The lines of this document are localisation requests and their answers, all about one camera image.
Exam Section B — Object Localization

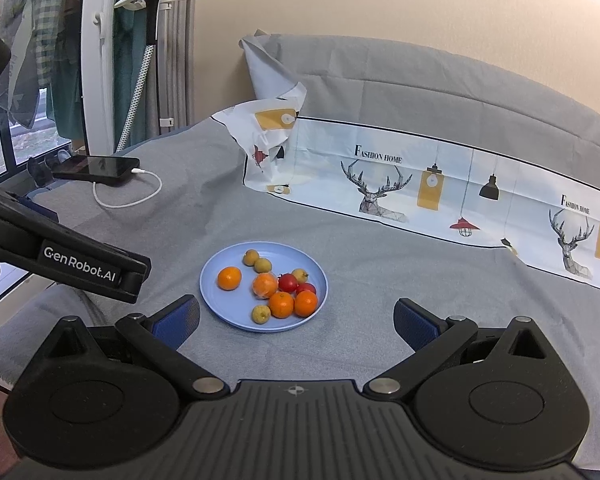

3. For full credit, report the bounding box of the black window frame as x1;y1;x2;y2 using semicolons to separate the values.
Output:
0;120;73;186

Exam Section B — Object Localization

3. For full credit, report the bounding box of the plastic-wrapped orange mandarin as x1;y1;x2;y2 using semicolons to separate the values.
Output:
252;273;279;301

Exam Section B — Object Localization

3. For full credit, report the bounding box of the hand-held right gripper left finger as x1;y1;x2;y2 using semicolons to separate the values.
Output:
42;294;231;401

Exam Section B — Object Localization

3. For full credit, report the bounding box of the black smartphone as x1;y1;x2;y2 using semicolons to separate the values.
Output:
52;156;141;184

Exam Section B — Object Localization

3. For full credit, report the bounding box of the plaid shirt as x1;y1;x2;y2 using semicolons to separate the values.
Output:
0;0;56;128

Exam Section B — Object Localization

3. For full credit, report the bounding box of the blue plate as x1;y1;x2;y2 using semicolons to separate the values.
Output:
200;241;329;333

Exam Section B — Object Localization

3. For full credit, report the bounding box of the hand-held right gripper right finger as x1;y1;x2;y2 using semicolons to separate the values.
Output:
362;297;555;401

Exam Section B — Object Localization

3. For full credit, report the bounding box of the white charging cable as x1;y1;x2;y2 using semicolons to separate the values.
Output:
93;167;163;209

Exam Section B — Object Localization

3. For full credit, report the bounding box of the white deer-printed cloth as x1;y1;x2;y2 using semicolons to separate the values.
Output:
211;30;600;293

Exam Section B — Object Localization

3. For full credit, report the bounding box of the teal garment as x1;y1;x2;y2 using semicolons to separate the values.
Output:
50;0;153;146

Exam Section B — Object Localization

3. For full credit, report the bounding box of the grey curtain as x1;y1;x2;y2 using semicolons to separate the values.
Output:
155;0;198;136

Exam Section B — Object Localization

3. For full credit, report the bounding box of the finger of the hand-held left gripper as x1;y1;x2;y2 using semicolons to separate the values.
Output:
119;255;153;305

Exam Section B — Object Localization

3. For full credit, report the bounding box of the white door frame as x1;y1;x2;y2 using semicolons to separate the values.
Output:
81;0;121;156

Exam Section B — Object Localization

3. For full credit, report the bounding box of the grey bed sheet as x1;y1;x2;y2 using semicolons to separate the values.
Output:
0;32;600;471

